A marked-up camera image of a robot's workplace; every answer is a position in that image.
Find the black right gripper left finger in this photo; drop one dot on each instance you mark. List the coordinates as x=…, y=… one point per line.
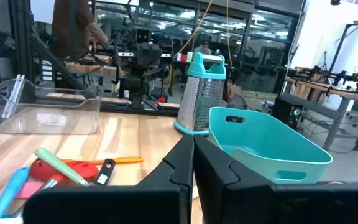
x=166, y=196

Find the pink silicone spatula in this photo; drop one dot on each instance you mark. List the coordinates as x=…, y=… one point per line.
x=30, y=189

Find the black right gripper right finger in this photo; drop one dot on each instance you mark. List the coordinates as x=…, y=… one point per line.
x=228, y=199

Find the wooden workbench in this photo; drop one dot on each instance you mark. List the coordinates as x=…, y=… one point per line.
x=337, y=91
x=85, y=68

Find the blue silicone spatula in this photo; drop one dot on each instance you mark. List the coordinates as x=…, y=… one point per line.
x=11, y=189

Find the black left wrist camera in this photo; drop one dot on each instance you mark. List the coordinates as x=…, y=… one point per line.
x=142, y=35

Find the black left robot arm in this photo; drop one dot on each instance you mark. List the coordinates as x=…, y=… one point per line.
x=135, y=85

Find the teal plastic bin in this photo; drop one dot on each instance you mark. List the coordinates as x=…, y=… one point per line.
x=259, y=140

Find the clear plastic bin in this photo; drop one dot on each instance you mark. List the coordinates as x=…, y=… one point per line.
x=45, y=121

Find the black computer case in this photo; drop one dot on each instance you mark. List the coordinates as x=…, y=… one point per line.
x=283, y=112

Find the orange silicone spatula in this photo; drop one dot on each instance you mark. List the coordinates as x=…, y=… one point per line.
x=120, y=160

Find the black aluminium rig frame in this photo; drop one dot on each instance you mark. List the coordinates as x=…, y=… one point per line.
x=20, y=46

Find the person's hand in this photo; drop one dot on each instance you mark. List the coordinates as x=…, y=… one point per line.
x=99, y=35

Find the person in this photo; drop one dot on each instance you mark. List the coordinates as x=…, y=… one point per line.
x=203, y=49
x=70, y=25

